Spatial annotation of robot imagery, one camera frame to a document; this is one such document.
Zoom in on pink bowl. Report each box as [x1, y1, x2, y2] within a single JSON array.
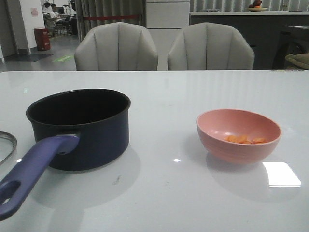
[[196, 109, 282, 164]]

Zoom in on orange ham slices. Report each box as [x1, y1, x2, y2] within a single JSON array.
[[224, 135, 266, 145]]

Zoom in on glass lid purple knob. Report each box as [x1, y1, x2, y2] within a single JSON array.
[[0, 131, 17, 165]]

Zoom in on left beige chair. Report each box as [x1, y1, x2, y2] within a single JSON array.
[[74, 22, 158, 71]]

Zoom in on beige chair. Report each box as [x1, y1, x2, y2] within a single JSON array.
[[74, 22, 158, 71], [167, 22, 254, 70]]

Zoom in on right beige chair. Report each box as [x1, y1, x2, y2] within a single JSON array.
[[167, 22, 254, 70]]

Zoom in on white cabinet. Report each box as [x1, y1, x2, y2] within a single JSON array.
[[146, 0, 190, 71]]

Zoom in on red barrier tape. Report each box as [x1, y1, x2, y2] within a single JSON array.
[[83, 14, 141, 21]]

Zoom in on grey counter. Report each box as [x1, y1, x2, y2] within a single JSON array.
[[189, 12, 309, 69]]

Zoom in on red bin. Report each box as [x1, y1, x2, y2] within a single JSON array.
[[34, 28, 51, 51]]

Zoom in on seated person in white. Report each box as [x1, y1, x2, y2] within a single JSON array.
[[50, 3, 71, 32]]

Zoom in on fruit plate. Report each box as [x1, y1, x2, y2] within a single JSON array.
[[247, 0, 268, 12]]

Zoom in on olive cushion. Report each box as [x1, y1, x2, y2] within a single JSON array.
[[285, 53, 309, 70]]

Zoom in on dark side table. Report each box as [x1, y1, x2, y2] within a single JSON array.
[[272, 25, 309, 69]]

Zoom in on dark blue saucepan purple handle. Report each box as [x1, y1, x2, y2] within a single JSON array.
[[0, 89, 131, 220]]

